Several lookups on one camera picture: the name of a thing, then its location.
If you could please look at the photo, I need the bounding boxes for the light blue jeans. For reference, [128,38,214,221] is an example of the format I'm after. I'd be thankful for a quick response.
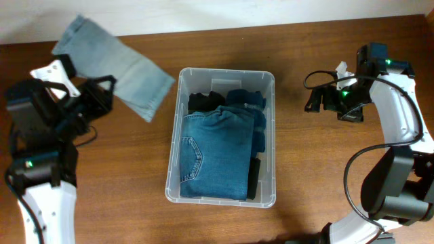
[52,15,175,122]

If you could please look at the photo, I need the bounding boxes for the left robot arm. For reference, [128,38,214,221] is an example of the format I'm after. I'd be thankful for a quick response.
[4,75,117,243]

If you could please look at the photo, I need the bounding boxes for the right black cable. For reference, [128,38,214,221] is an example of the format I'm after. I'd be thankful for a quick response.
[302,70,425,235]

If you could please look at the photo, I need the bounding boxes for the left black cable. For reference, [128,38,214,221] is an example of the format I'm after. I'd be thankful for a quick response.
[3,125,99,244]

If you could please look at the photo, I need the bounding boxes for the medium blue jeans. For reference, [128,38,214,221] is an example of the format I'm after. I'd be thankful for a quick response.
[179,106,254,201]

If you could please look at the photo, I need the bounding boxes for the clear plastic storage bin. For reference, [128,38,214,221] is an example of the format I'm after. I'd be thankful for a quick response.
[165,67,277,208]

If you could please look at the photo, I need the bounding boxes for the blue shirt bundle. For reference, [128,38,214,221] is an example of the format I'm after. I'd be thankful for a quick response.
[226,89,267,158]

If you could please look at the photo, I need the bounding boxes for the black cable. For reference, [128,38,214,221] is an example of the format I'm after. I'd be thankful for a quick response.
[302,70,425,235]
[3,125,99,244]

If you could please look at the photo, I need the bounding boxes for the dark green shirt bundle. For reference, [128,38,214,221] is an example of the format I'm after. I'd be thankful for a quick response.
[247,158,261,200]

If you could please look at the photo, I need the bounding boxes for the black shirt bundle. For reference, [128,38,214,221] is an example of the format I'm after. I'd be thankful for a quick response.
[188,91,225,114]

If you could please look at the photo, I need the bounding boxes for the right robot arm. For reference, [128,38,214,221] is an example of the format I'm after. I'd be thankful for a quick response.
[300,43,433,244]

